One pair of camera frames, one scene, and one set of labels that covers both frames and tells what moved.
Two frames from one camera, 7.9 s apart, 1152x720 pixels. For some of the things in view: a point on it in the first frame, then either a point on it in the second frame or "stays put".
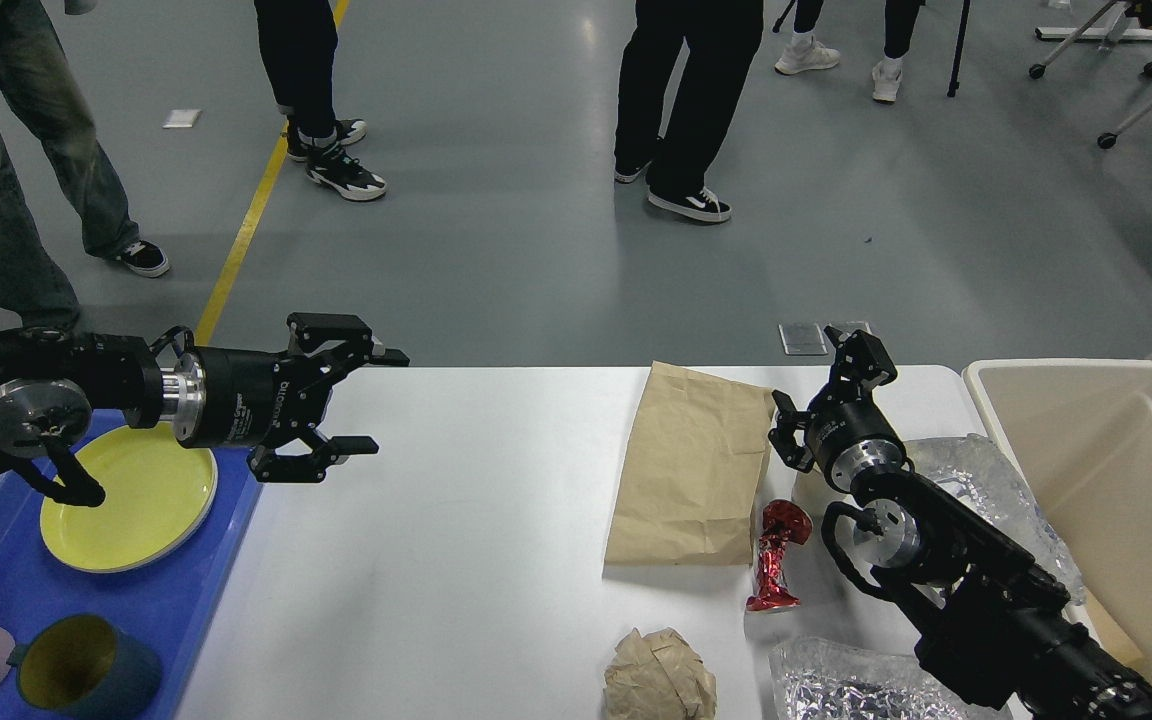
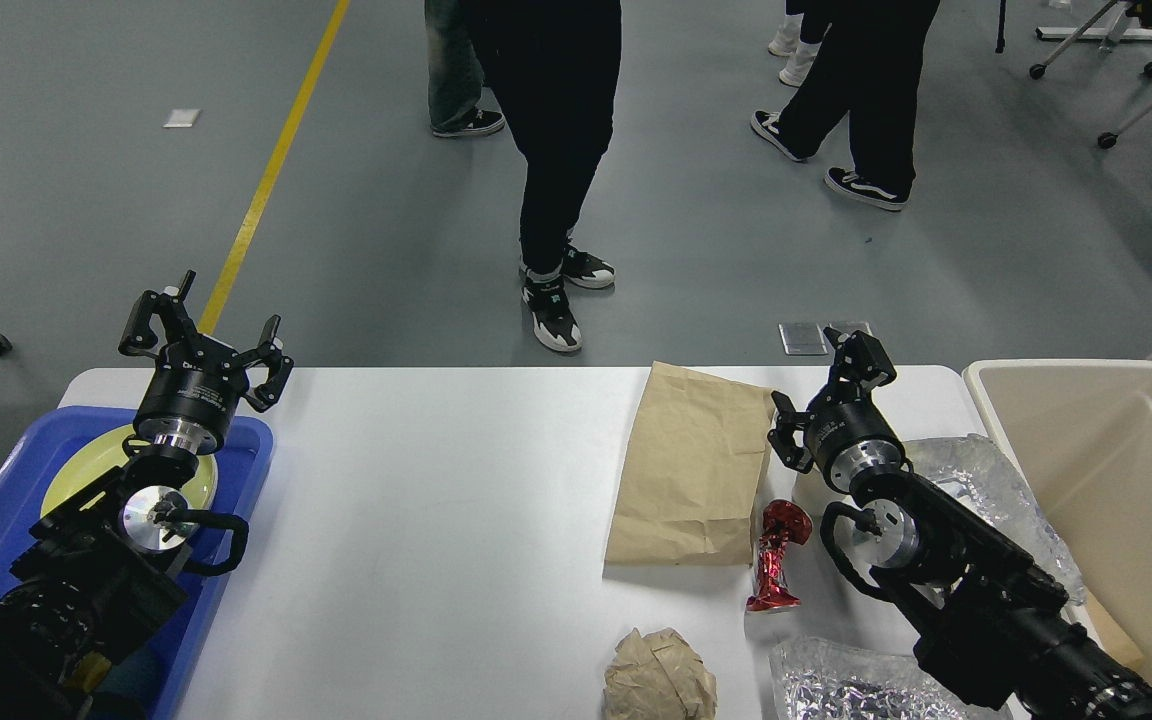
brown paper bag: x=694 y=458 stays put
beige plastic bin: x=1121 y=457 stays put
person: x=722 y=37 -> x=868 y=68
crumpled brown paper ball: x=658 y=676 stays put
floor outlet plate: x=807 y=338 stays put
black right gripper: x=851 y=438 stays put
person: x=17 y=270 -> x=455 y=76
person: x=300 y=40 -> x=552 y=69
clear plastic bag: x=974 y=468 stays put
